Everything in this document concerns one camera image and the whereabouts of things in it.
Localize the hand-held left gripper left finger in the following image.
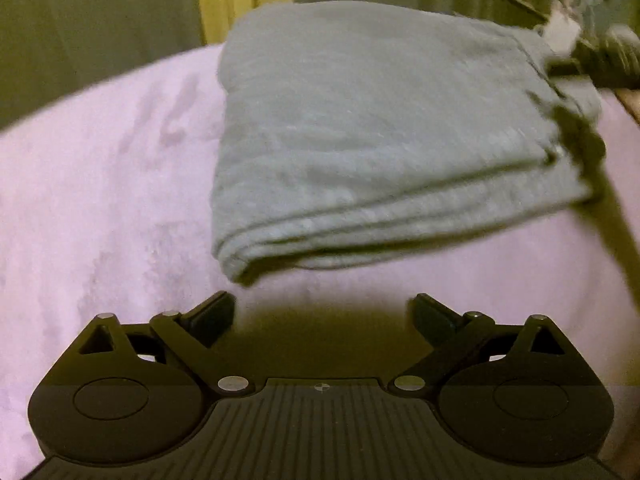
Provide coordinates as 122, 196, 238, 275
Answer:
75, 291, 254, 399

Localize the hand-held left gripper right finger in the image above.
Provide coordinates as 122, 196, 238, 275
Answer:
392, 293, 572, 397

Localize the grey-green towel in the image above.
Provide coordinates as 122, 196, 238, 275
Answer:
212, 2, 607, 287

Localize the pink fleece blanket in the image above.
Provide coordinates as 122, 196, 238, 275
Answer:
0, 42, 640, 477

